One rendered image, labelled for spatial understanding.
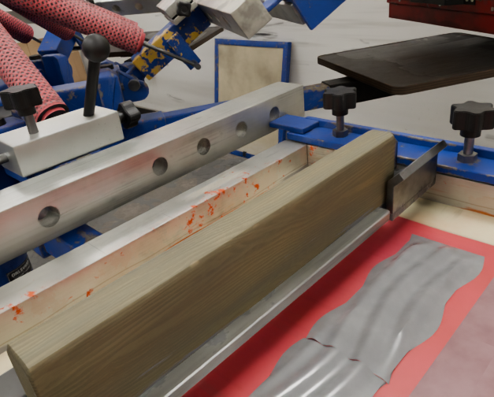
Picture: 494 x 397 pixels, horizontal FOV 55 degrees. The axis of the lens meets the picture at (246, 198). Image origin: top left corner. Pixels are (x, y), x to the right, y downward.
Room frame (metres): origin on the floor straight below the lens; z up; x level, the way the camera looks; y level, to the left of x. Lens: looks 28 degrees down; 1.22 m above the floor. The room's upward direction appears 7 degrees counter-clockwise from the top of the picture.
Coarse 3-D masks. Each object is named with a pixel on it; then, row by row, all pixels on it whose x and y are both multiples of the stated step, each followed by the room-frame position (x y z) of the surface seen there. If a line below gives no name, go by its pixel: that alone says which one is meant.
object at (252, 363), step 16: (256, 336) 0.28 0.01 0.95; (272, 336) 0.28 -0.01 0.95; (288, 336) 0.27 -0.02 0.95; (240, 352) 0.26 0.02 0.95; (256, 352) 0.26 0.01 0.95; (272, 352) 0.26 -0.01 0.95; (224, 368) 0.25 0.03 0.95; (240, 368) 0.25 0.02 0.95; (256, 368) 0.25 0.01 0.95; (272, 368) 0.24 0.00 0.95; (208, 384) 0.24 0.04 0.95; (224, 384) 0.23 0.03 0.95; (240, 384) 0.23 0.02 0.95; (256, 384) 0.23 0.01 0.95; (384, 384) 0.22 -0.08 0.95
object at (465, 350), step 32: (384, 224) 0.42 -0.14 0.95; (416, 224) 0.41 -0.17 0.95; (352, 256) 0.37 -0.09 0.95; (384, 256) 0.36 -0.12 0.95; (320, 288) 0.33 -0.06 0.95; (352, 288) 0.32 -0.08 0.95; (480, 288) 0.30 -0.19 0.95; (288, 320) 0.29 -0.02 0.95; (448, 320) 0.27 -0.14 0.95; (480, 320) 0.27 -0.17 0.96; (416, 352) 0.24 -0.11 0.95; (448, 352) 0.24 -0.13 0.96; (480, 352) 0.24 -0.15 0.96; (416, 384) 0.22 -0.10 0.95; (448, 384) 0.21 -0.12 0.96; (480, 384) 0.21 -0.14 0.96
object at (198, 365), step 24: (384, 216) 0.37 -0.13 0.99; (336, 240) 0.34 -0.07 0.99; (360, 240) 0.34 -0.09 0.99; (312, 264) 0.31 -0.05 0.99; (336, 264) 0.32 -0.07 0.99; (288, 288) 0.28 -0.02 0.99; (264, 312) 0.26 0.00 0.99; (216, 336) 0.24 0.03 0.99; (240, 336) 0.24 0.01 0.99; (192, 360) 0.22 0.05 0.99; (216, 360) 0.22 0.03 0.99; (168, 384) 0.20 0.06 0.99; (192, 384) 0.21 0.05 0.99
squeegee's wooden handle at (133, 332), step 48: (384, 144) 0.40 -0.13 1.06; (288, 192) 0.31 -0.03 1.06; (336, 192) 0.34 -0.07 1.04; (384, 192) 0.40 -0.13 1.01; (192, 240) 0.26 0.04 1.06; (240, 240) 0.26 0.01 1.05; (288, 240) 0.30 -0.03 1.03; (144, 288) 0.22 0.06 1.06; (192, 288) 0.23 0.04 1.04; (240, 288) 0.26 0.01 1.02; (48, 336) 0.19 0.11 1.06; (96, 336) 0.19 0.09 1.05; (144, 336) 0.21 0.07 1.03; (192, 336) 0.23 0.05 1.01; (48, 384) 0.17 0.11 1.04; (96, 384) 0.18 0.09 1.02; (144, 384) 0.20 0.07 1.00
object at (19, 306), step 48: (288, 144) 0.59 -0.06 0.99; (192, 192) 0.48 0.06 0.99; (240, 192) 0.49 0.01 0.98; (432, 192) 0.46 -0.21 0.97; (480, 192) 0.42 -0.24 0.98; (96, 240) 0.40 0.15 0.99; (144, 240) 0.40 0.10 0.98; (0, 288) 0.33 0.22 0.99; (48, 288) 0.33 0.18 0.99; (96, 288) 0.35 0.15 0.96; (0, 336) 0.29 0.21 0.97
